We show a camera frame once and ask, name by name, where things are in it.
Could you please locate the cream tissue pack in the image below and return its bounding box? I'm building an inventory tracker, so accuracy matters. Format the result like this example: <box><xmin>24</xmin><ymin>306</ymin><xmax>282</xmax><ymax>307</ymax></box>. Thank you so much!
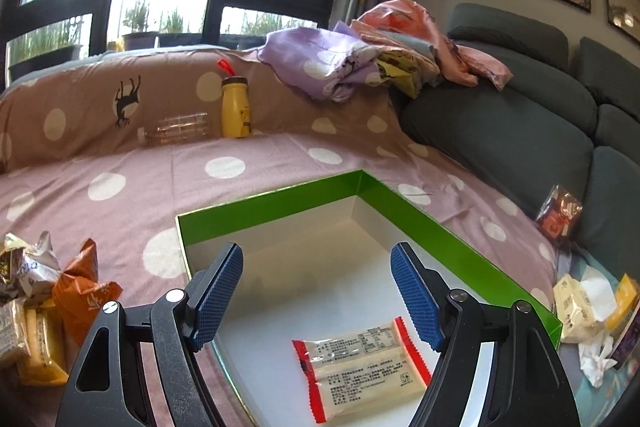
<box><xmin>552</xmin><ymin>266</ymin><xmax>621</xmax><ymax>343</ymax></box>

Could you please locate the brown yellow snack packet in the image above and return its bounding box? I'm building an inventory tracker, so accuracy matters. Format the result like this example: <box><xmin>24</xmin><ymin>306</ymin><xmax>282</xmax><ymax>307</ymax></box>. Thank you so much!
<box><xmin>0</xmin><ymin>234</ymin><xmax>21</xmax><ymax>303</ymax></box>

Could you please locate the orange snack packet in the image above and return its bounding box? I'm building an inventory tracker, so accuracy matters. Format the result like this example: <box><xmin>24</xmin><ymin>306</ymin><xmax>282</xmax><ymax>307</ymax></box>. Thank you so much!
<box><xmin>52</xmin><ymin>238</ymin><xmax>123</xmax><ymax>344</ymax></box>

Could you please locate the green cardboard box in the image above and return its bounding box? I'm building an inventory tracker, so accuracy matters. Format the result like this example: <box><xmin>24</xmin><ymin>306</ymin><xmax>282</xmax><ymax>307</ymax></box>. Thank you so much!
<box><xmin>175</xmin><ymin>169</ymin><xmax>563</xmax><ymax>427</ymax></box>

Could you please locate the clear plastic bottle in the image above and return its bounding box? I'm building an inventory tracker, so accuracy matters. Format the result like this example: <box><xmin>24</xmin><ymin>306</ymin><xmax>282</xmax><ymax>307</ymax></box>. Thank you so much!
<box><xmin>137</xmin><ymin>112</ymin><xmax>211</xmax><ymax>146</ymax></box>

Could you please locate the crumpled white tissue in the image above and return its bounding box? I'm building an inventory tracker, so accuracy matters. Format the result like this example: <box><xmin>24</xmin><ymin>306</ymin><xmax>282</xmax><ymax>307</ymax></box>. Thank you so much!
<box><xmin>579</xmin><ymin>332</ymin><xmax>616</xmax><ymax>388</ymax></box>

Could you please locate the yellow green printed cloth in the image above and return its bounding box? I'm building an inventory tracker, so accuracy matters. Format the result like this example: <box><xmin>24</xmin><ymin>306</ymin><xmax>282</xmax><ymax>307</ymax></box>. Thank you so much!
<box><xmin>375</xmin><ymin>47</ymin><xmax>441</xmax><ymax>100</ymax></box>

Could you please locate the red-edged clear snack packet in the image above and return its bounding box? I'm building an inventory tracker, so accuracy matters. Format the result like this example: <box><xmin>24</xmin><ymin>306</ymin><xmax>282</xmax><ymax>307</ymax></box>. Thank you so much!
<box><xmin>291</xmin><ymin>316</ymin><xmax>433</xmax><ymax>423</ymax></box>

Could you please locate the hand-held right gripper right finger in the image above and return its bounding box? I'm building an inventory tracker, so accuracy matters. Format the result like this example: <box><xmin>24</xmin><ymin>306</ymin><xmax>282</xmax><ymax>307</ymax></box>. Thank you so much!
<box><xmin>390</xmin><ymin>242</ymin><xmax>581</xmax><ymax>427</ymax></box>

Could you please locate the black planter with plants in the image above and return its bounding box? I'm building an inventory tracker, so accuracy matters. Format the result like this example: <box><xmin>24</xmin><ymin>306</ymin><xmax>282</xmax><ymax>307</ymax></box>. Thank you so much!
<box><xmin>122</xmin><ymin>0</ymin><xmax>201</xmax><ymax>52</ymax></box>
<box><xmin>7</xmin><ymin>19</ymin><xmax>83</xmax><ymax>80</ymax></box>

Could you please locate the yellow bottle with red straw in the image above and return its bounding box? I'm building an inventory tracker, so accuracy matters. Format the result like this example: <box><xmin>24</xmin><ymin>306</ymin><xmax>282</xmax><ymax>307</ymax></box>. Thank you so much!
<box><xmin>217</xmin><ymin>59</ymin><xmax>253</xmax><ymax>138</ymax></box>

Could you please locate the white silver snack packet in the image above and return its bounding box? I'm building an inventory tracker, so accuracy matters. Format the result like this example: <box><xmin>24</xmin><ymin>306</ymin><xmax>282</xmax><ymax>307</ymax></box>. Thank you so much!
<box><xmin>12</xmin><ymin>231</ymin><xmax>63</xmax><ymax>298</ymax></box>

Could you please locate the brown polka dot bolster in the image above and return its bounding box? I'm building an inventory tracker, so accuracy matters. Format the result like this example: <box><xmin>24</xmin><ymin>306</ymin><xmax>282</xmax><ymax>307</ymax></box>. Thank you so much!
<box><xmin>0</xmin><ymin>44</ymin><xmax>406</xmax><ymax>175</ymax></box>

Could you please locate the purple packet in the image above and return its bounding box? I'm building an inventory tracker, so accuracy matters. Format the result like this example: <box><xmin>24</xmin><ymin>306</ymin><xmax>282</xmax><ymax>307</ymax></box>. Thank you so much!
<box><xmin>611</xmin><ymin>312</ymin><xmax>640</xmax><ymax>368</ymax></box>

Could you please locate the yellow biscuit packet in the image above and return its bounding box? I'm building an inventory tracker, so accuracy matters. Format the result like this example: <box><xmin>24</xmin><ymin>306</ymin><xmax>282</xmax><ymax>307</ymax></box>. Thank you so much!
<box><xmin>19</xmin><ymin>299</ymin><xmax>70</xmax><ymax>385</ymax></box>

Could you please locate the pink printed cloth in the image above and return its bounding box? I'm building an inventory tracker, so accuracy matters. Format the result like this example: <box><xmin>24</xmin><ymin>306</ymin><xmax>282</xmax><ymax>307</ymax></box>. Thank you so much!
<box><xmin>350</xmin><ymin>0</ymin><xmax>515</xmax><ymax>92</ymax></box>

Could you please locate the red clear snack packet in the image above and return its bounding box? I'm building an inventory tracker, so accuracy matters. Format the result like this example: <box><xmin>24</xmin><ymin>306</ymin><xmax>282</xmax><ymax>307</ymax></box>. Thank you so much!
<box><xmin>535</xmin><ymin>184</ymin><xmax>583</xmax><ymax>240</ymax></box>

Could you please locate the grey sofa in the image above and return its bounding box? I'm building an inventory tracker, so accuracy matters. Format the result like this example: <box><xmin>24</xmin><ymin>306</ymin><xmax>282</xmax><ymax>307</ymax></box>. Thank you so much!
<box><xmin>395</xmin><ymin>3</ymin><xmax>640</xmax><ymax>308</ymax></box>

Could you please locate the pink polka dot blanket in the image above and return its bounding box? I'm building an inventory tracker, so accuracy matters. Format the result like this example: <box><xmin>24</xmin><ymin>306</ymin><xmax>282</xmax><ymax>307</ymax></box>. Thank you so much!
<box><xmin>0</xmin><ymin>102</ymin><xmax>558</xmax><ymax>427</ymax></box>

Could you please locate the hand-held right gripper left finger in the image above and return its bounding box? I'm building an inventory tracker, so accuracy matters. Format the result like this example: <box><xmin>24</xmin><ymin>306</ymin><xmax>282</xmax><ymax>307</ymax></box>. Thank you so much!
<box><xmin>54</xmin><ymin>242</ymin><xmax>246</xmax><ymax>427</ymax></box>

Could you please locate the purple dotted cloth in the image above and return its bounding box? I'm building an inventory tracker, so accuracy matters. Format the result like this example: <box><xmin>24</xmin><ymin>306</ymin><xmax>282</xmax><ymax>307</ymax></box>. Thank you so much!
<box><xmin>260</xmin><ymin>21</ymin><xmax>383</xmax><ymax>102</ymax></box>

